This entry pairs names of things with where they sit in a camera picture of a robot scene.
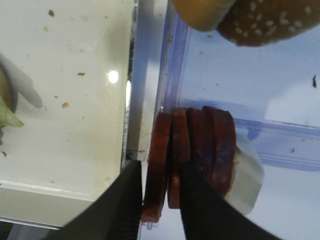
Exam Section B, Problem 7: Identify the sesame bun top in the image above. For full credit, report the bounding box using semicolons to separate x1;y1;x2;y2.
216;0;320;47

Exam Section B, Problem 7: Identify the bottom bun on tray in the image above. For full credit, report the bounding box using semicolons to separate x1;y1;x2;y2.
0;66;18;113

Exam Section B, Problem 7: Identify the standing sausage slices stack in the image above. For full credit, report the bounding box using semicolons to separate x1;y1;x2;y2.
167;106;236;209

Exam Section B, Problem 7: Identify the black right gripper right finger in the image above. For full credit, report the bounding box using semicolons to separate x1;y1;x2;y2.
180;161;279;240

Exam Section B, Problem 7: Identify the lettuce leaf on sandwich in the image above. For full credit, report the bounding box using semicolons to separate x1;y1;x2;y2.
0;97;24;129

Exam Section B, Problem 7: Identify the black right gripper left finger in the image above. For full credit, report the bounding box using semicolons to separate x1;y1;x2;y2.
45;160;142;240

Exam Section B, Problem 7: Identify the sausage patty slice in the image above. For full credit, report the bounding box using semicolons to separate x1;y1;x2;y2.
140;112;172;223

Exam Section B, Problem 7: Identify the white foam stopper block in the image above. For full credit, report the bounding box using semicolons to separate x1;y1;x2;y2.
224;133;265;216

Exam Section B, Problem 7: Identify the plain bun top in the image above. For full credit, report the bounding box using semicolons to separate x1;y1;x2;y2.
172;0;236;32

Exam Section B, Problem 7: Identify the cream metal tray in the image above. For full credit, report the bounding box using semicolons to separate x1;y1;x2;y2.
0;0;137;228

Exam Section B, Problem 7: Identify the clear holder under sausage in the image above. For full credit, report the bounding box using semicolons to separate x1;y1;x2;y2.
235;118;320;172

